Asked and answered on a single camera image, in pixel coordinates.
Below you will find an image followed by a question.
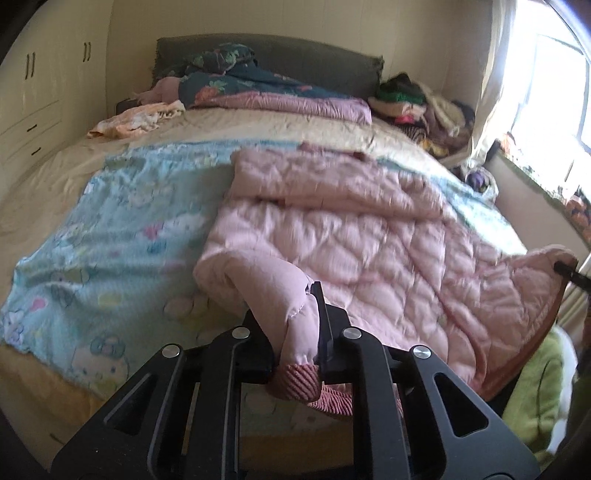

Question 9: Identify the pink quilted jacket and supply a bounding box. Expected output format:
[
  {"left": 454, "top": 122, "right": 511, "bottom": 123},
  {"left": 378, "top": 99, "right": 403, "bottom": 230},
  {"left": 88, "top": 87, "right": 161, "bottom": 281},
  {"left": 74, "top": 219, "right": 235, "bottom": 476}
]
[{"left": 193, "top": 147, "right": 577, "bottom": 415}]

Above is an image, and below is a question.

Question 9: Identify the pile of assorted clothes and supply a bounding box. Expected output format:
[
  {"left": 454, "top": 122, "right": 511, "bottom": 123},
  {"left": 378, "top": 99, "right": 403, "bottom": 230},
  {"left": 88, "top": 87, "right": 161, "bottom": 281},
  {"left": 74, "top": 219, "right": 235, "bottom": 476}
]
[{"left": 368, "top": 72, "right": 476, "bottom": 160}]

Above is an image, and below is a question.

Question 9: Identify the green fuzzy cloth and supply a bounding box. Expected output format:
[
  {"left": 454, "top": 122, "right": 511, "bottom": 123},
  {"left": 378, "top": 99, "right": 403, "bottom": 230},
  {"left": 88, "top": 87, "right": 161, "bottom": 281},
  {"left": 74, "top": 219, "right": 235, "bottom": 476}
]
[{"left": 502, "top": 326, "right": 577, "bottom": 469}]

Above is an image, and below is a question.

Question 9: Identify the beige bed sheet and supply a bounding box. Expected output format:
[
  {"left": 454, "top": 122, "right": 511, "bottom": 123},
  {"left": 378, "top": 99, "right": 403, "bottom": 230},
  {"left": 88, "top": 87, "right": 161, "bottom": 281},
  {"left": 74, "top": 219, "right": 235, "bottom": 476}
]
[{"left": 1, "top": 109, "right": 459, "bottom": 467}]

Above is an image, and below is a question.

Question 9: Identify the turquoise cartoon print blanket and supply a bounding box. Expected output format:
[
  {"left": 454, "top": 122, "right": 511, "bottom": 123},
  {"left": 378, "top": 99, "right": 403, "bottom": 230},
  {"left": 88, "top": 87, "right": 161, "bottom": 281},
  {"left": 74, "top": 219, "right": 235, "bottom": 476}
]
[{"left": 0, "top": 140, "right": 530, "bottom": 434}]

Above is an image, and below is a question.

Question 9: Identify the white sheer curtain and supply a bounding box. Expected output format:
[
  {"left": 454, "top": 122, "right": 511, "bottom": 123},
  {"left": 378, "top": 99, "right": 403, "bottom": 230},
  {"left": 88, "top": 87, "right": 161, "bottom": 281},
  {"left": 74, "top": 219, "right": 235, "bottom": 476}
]
[{"left": 472, "top": 1, "right": 544, "bottom": 161}]

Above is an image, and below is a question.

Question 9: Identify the peach white crumpled garment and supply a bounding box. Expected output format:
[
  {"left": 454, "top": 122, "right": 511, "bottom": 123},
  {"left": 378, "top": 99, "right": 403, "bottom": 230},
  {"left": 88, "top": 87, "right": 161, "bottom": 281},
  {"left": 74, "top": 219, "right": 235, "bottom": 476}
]
[{"left": 87, "top": 101, "right": 185, "bottom": 140}]

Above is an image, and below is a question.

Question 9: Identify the dark green headboard cushion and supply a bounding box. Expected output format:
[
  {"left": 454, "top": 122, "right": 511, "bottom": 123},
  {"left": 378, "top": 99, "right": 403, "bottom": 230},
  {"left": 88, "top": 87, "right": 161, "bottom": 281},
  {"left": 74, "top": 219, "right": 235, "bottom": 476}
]
[{"left": 152, "top": 33, "right": 385, "bottom": 99}]

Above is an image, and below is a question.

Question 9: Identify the pink pillow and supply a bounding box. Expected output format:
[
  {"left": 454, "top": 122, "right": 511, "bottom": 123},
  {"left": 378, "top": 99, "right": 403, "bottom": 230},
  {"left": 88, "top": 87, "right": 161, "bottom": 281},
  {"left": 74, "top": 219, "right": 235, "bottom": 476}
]
[{"left": 135, "top": 76, "right": 180, "bottom": 105}]

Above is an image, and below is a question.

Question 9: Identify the dark floral purple-lined quilt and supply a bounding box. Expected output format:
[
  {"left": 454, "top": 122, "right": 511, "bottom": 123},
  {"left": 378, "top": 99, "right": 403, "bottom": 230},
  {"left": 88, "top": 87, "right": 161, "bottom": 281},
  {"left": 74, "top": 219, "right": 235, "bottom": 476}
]
[{"left": 178, "top": 43, "right": 373, "bottom": 125}]

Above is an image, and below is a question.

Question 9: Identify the cream built-in wardrobe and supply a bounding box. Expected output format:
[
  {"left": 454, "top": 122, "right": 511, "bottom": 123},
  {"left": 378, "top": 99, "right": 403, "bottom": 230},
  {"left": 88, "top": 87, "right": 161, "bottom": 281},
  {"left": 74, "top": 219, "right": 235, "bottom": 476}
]
[{"left": 1, "top": 1, "right": 113, "bottom": 197}]

